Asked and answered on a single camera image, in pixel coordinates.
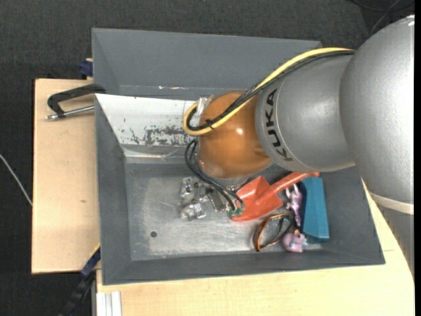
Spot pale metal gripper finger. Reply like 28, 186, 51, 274
180, 176, 202, 199
179, 203, 208, 221

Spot grey metal bin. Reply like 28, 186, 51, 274
91, 27, 386, 286

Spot orange toy shovel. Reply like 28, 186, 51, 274
230, 172, 320, 223

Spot orange-framed sunglasses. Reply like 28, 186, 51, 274
252, 212, 297, 253

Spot purple toy animal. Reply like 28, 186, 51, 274
282, 184, 309, 253

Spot blue flat block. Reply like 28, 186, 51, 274
299, 176, 331, 244

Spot brown cardboard board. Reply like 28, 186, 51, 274
31, 78, 101, 275

